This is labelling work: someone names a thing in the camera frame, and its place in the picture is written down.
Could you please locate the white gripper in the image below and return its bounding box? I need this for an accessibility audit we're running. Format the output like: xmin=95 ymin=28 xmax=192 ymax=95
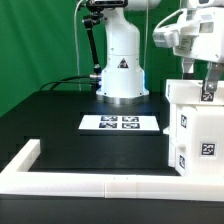
xmin=173 ymin=8 xmax=224 ymax=93

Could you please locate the white block with tags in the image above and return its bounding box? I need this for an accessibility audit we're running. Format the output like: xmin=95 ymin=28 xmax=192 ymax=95
xmin=165 ymin=79 xmax=224 ymax=106

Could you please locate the white cabinet box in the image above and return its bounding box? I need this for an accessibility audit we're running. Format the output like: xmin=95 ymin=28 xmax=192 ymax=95
xmin=177 ymin=105 xmax=224 ymax=177

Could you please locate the white door piece with knob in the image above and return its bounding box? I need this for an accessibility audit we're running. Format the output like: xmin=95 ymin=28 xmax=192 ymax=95
xmin=163 ymin=103 xmax=185 ymax=176

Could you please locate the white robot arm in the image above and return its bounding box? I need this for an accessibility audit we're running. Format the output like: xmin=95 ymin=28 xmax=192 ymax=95
xmin=77 ymin=0 xmax=224 ymax=104

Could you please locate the white flat panel with tags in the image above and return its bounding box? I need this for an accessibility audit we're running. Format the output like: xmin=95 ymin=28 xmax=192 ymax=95
xmin=79 ymin=115 xmax=159 ymax=131

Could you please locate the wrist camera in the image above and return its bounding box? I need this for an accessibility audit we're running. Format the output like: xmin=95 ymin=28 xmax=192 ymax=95
xmin=152 ymin=9 xmax=186 ymax=48

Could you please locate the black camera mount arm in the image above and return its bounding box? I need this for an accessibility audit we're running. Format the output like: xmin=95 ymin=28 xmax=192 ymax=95
xmin=82 ymin=0 xmax=102 ymax=74

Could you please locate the white cable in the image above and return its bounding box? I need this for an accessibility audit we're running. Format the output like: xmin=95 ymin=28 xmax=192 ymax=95
xmin=73 ymin=0 xmax=83 ymax=92

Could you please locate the black cable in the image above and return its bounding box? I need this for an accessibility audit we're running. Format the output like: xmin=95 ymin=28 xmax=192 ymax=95
xmin=39 ymin=74 xmax=101 ymax=92

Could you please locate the white U-shaped frame border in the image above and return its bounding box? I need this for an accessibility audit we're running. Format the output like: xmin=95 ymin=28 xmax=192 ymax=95
xmin=0 ymin=139 xmax=224 ymax=202

